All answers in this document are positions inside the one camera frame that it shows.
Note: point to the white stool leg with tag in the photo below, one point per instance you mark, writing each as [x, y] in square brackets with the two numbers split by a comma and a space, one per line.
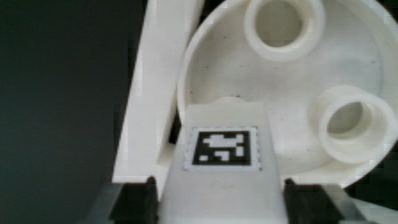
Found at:
[222, 186]

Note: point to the white right fence rail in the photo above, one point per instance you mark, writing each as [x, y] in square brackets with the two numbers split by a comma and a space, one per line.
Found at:
[170, 20]

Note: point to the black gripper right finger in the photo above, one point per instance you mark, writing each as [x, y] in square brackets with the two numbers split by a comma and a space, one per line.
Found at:
[318, 204]

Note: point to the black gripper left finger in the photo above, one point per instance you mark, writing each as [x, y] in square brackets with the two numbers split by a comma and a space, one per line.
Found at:
[126, 204]

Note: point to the white round stool seat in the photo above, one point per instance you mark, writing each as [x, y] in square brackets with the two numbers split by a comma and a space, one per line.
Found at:
[302, 54]

